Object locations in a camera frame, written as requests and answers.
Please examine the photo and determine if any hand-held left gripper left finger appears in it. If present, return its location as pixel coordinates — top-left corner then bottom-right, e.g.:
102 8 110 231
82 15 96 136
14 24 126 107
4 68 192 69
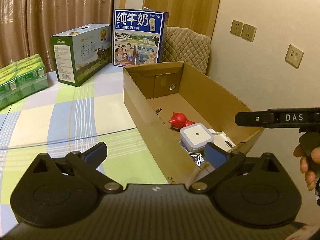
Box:
21 142 123 194

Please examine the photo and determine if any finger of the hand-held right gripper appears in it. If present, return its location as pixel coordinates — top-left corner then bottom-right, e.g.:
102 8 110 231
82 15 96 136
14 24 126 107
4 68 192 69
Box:
235 109 275 128

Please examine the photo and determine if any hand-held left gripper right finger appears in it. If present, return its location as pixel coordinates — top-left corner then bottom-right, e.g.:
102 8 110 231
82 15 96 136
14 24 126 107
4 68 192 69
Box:
189 142 290 193

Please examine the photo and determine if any white square night light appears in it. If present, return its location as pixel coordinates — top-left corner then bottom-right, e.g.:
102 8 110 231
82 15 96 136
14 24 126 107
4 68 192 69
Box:
180 123 215 151

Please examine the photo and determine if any red figurine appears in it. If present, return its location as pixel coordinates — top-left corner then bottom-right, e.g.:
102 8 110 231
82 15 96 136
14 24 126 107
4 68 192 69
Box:
169 112 195 130

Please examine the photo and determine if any brown cardboard box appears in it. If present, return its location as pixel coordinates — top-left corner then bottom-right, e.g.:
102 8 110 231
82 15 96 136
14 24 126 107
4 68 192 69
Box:
122 61 265 184

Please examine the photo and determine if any person's right hand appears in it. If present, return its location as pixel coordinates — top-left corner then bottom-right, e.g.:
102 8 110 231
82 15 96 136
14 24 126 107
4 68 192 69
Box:
294 145 320 190

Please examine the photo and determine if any checked tablecloth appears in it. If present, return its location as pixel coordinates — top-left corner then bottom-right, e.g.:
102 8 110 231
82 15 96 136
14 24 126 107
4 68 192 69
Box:
0 65 170 205

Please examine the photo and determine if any beige quilted chair cover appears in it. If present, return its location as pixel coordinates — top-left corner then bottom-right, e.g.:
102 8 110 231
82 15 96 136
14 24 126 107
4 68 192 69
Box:
162 27 212 75

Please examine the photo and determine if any green and white milk box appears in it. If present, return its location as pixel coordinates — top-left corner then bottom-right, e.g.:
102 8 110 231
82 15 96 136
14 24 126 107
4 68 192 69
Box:
50 24 112 87

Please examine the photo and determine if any green shrink-wrapped carton pack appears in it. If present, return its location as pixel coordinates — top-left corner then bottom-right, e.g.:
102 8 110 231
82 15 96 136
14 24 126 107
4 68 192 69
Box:
0 54 49 110

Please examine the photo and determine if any blue milk carton box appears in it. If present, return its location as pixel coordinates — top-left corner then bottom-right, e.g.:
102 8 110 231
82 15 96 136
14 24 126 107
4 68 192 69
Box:
113 9 170 67

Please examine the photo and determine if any wooden door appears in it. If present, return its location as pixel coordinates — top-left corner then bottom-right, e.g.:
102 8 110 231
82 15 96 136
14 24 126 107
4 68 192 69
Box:
145 0 223 74

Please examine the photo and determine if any brown curtain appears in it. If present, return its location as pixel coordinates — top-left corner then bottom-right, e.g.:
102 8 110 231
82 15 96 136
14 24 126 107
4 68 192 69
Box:
0 0 117 67

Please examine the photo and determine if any beige round-port wall socket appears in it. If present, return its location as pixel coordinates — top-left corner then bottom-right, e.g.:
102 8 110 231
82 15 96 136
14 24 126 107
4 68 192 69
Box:
285 44 304 68

